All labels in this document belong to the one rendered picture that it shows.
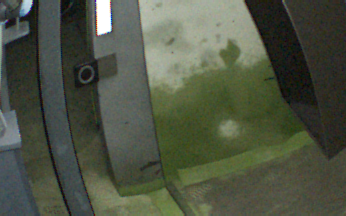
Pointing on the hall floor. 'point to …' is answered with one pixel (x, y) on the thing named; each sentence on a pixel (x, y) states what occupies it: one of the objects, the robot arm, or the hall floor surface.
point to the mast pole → (49, 69)
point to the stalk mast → (3, 82)
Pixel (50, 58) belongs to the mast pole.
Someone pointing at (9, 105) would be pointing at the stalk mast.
